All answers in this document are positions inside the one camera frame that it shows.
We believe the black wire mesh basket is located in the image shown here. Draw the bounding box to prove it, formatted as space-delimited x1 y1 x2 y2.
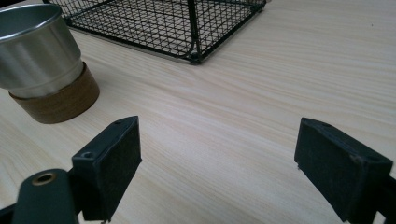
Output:
42 0 268 65

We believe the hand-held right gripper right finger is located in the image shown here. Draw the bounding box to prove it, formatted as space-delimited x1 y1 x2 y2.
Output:
293 117 394 223

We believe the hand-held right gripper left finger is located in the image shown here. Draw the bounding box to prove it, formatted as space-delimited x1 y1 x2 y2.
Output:
71 115 143 223

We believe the steel cup with wooden base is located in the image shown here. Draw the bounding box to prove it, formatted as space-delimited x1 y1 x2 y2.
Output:
0 3 101 125

